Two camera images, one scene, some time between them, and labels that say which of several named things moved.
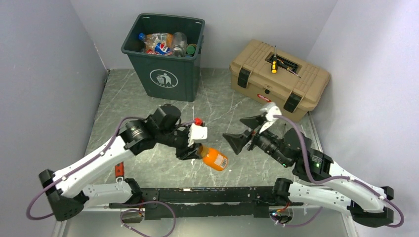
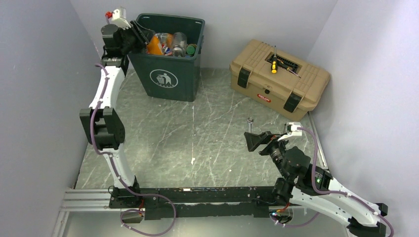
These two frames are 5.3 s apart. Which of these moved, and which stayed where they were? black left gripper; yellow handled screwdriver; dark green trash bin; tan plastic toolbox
Moved: black left gripper
Stayed: yellow handled screwdriver; tan plastic toolbox; dark green trash bin
